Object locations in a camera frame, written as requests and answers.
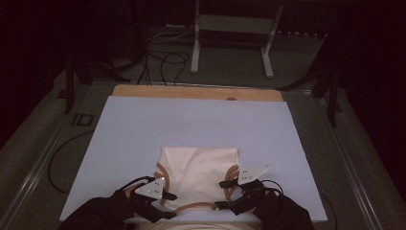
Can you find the black tripod stand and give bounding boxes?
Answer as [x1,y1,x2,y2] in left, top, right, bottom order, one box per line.
[276,32,343,128]
[56,47,132,115]

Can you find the looped black floor cables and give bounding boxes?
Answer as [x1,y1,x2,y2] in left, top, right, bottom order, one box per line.
[137,51,192,87]

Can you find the metal rail frame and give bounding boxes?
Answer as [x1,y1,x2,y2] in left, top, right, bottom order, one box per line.
[0,80,384,230]

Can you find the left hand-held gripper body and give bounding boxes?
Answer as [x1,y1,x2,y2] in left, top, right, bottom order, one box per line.
[129,176,168,224]

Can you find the white floor cables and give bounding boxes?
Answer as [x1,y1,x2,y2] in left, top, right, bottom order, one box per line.
[147,23,196,45]

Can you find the long black floor cable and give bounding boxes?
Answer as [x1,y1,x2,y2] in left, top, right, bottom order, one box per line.
[47,128,96,196]

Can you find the person's left hand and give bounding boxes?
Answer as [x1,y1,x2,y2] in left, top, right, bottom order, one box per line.
[122,186,142,211]

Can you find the white metal stand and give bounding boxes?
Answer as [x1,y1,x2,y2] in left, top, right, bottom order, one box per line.
[190,0,284,80]

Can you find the person's right hand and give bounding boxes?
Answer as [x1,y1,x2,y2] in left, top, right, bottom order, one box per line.
[255,191,282,216]

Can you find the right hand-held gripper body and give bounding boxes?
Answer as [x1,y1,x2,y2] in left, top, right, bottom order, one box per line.
[229,164,272,216]

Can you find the light blue table mat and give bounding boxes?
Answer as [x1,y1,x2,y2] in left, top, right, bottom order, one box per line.
[59,95,328,223]

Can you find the left hand-held gripper cable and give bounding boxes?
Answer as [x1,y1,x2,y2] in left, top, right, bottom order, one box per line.
[122,175,158,192]

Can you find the cream baby bodysuit brown trim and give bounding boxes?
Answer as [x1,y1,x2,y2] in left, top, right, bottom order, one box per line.
[154,147,240,215]

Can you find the wooden table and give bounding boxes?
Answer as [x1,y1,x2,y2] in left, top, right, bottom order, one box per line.
[111,83,284,103]

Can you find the small black floor bracket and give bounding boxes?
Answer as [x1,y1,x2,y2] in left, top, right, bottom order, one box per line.
[71,113,95,127]

